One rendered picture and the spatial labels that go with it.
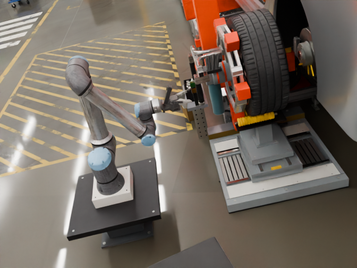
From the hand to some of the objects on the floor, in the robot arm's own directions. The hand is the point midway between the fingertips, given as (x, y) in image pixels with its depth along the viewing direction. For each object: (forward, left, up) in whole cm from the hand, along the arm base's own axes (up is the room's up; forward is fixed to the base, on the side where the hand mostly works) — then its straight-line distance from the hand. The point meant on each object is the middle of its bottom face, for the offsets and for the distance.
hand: (190, 94), depth 231 cm
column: (+14, +67, -88) cm, 112 cm away
